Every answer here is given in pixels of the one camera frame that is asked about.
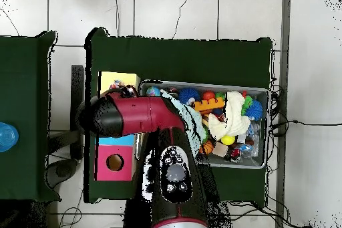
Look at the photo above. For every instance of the orange toy building brick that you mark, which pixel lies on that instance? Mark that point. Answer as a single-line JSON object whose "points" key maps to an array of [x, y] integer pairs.
{"points": [[208, 105]]}

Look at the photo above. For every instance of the small yellow green ball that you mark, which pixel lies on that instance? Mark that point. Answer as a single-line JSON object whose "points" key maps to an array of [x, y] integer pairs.
{"points": [[228, 139]]}

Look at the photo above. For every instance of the orange red ball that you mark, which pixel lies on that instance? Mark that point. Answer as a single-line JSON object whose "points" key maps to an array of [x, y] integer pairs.
{"points": [[208, 95]]}

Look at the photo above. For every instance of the colourful patterned cloth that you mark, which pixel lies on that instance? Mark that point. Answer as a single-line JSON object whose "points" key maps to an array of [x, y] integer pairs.
{"points": [[116, 84]]}

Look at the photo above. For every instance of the green spiky rubber ball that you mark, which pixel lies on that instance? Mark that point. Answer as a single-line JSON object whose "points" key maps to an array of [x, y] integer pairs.
{"points": [[247, 102]]}

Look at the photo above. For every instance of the globe print ball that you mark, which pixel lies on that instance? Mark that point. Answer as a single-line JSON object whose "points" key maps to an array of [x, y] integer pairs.
{"points": [[153, 92]]}

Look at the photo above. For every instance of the blue spiky rubber ball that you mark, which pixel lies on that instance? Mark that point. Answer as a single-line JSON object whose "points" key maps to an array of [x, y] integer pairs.
{"points": [[253, 110], [188, 94]]}

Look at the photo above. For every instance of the wooden box with three holes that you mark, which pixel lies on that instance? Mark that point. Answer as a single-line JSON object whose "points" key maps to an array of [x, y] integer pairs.
{"points": [[103, 163]]}

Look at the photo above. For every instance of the mini basketball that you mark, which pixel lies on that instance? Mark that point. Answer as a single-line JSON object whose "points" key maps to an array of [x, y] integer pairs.
{"points": [[207, 147]]}

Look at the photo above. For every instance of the dark green tablecloth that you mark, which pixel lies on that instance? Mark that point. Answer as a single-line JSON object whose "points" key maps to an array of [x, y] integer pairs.
{"points": [[173, 59], [24, 78]]}

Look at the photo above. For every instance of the black upright panel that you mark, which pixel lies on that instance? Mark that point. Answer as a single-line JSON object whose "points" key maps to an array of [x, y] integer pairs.
{"points": [[77, 83]]}

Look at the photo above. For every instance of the grey rounded stand base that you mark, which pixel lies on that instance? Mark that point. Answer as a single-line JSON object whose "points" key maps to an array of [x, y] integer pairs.
{"points": [[64, 170]]}

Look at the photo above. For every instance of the shallow metal mesh bin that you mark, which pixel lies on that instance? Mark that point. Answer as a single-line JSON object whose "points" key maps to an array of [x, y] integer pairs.
{"points": [[257, 155]]}

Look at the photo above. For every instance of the blue plastic cup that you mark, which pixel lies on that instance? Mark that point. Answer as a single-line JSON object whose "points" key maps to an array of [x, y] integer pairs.
{"points": [[8, 137]]}

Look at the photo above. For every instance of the cream waffle cloth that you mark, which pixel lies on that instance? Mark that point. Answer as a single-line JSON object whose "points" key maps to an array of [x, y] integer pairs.
{"points": [[235, 123]]}

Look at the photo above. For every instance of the mint waffle cloth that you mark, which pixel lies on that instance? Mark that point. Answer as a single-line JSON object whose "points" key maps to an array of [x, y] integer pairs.
{"points": [[196, 121]]}

